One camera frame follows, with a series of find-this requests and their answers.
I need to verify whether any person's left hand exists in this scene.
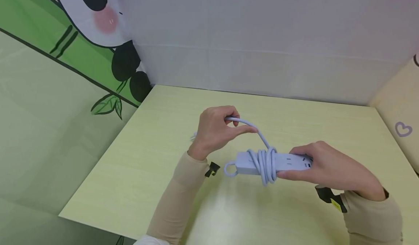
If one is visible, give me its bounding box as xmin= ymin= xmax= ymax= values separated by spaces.
xmin=187 ymin=106 xmax=259 ymax=162

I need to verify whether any person's right hand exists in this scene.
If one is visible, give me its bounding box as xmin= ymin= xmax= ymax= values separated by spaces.
xmin=277 ymin=141 xmax=387 ymax=202

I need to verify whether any white power strip with cable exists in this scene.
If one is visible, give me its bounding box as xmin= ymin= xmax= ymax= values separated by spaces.
xmin=190 ymin=116 xmax=314 ymax=186

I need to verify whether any person's right forearm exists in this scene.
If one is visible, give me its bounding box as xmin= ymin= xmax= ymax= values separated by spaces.
xmin=340 ymin=188 xmax=404 ymax=245

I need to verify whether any person's left forearm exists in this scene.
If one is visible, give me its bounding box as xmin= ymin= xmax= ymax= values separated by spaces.
xmin=145 ymin=151 xmax=210 ymax=245

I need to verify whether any black wrist band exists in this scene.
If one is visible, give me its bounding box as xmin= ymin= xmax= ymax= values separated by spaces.
xmin=204 ymin=161 xmax=221 ymax=178
xmin=314 ymin=185 xmax=348 ymax=214

